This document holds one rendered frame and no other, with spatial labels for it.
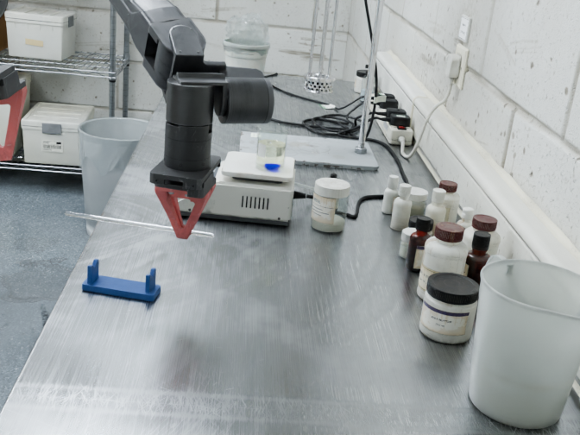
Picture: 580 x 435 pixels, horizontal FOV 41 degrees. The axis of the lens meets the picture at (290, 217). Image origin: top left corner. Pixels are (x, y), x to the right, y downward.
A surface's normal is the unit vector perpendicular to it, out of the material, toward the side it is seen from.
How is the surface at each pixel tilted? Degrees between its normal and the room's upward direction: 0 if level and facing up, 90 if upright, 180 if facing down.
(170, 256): 0
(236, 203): 90
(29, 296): 0
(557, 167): 90
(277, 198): 90
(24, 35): 93
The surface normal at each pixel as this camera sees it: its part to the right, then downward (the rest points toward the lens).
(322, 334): 0.10, -0.93
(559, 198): -0.99, -0.07
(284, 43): 0.04, 0.37
